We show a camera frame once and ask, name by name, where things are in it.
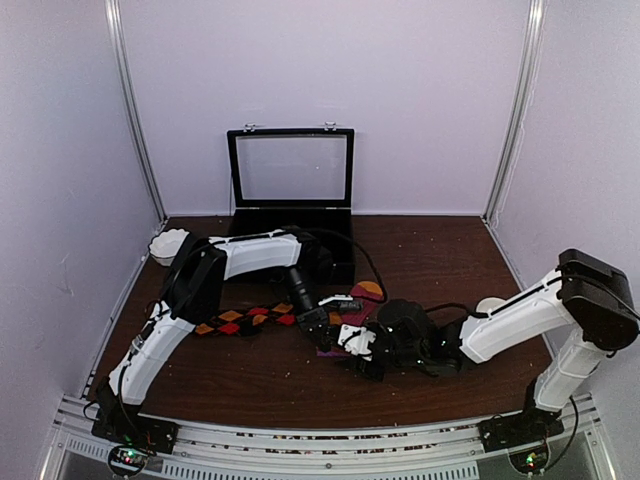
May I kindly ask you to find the black display box with lid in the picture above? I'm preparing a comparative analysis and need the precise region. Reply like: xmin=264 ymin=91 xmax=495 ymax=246
xmin=226 ymin=126 xmax=355 ymax=285

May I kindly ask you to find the front aluminium rail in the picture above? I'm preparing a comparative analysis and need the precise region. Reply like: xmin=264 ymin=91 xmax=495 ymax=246
xmin=36 ymin=395 xmax=619 ymax=479

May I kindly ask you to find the black red orange argyle sock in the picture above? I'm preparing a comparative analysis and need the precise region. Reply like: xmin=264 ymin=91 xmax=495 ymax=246
xmin=194 ymin=302 xmax=296 ymax=337

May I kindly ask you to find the white fluted bowl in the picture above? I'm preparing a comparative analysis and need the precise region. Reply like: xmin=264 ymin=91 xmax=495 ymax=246
xmin=148 ymin=229 xmax=189 ymax=267

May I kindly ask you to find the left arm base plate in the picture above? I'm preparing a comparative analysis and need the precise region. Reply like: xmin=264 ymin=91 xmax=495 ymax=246
xmin=91 ymin=416 xmax=179 ymax=454

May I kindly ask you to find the left aluminium frame post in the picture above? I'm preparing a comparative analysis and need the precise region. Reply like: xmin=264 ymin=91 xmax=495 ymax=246
xmin=104 ymin=0 xmax=168 ymax=223

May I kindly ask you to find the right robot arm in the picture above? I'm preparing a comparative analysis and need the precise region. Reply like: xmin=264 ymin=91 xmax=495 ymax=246
xmin=334 ymin=249 xmax=639 ymax=442

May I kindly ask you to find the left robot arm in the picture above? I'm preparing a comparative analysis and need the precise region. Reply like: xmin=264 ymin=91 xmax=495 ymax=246
xmin=96 ymin=229 xmax=333 ymax=444

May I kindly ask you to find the right aluminium frame post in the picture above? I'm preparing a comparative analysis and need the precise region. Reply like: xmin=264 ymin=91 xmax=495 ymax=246
xmin=483 ymin=0 xmax=547 ymax=226

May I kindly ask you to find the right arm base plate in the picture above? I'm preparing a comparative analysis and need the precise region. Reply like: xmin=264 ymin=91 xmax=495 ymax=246
xmin=477 ymin=413 xmax=565 ymax=452

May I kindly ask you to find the white and navy bowl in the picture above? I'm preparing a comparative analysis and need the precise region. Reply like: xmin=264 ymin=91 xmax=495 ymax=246
xmin=475 ymin=297 xmax=506 ymax=314

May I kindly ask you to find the aluminium frame post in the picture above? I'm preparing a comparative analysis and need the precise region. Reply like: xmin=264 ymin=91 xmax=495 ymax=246
xmin=104 ymin=0 xmax=168 ymax=223
xmin=483 ymin=0 xmax=547 ymax=226

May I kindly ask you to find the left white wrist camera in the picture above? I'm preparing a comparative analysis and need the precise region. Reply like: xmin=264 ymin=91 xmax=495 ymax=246
xmin=318 ymin=294 xmax=363 ymax=312

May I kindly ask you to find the maroon purple striped sock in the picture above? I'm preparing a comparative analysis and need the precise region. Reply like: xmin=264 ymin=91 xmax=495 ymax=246
xmin=316 ymin=281 xmax=384 ymax=361

